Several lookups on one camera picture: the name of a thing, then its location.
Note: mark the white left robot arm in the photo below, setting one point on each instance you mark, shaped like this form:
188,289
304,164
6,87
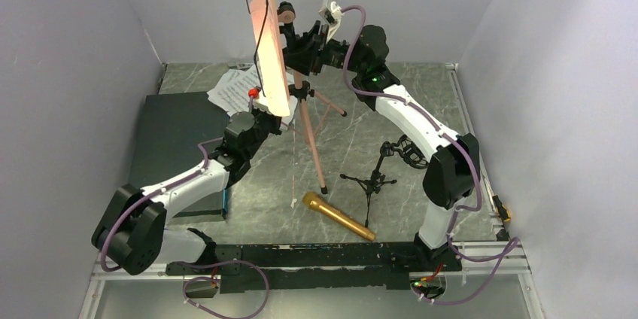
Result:
132,233

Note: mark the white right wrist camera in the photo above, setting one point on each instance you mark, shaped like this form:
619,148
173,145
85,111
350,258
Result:
331,12

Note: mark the yellow black tool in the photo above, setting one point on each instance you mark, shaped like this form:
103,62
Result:
501,209

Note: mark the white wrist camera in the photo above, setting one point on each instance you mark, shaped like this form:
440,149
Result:
331,12
255,95

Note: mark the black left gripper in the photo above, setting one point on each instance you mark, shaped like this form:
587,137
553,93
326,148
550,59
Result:
274,120

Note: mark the red grey wrench tool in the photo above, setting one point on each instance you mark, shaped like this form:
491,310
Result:
241,65

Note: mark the pink perforated music stand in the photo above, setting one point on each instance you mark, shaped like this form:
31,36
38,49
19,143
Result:
279,83

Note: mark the gold microphone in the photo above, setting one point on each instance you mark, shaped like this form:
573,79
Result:
316,203

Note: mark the aluminium table edge rail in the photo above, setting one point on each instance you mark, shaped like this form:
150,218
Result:
451,70

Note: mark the sheet music pages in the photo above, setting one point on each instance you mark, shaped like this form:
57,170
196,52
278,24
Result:
231,93

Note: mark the black folder book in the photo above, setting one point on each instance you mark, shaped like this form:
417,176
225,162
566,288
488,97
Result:
170,128

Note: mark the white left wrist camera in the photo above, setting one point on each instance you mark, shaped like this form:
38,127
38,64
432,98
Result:
255,95

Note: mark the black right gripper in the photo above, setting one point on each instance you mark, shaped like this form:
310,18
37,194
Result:
305,53

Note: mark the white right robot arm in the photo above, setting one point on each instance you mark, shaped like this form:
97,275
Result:
452,159

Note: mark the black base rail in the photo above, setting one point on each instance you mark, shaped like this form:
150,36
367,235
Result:
391,265

